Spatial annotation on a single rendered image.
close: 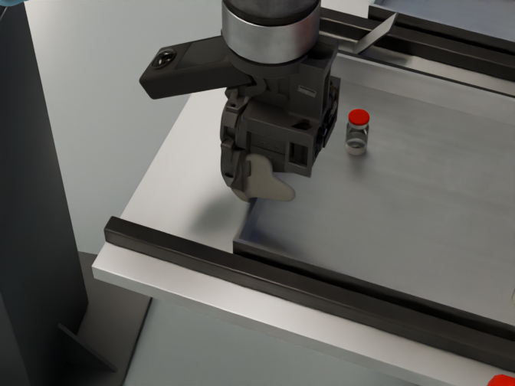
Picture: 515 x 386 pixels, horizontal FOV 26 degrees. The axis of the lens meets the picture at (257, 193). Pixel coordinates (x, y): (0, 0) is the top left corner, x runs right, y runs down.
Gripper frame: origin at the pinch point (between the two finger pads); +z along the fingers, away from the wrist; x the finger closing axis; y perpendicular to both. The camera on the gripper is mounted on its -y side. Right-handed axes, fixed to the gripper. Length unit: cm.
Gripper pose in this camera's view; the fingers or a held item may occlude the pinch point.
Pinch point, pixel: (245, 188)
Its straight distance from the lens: 102.9
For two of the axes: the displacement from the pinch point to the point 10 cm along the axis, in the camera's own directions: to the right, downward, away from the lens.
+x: 3.6, -7.3, 5.9
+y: 9.3, 2.9, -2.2
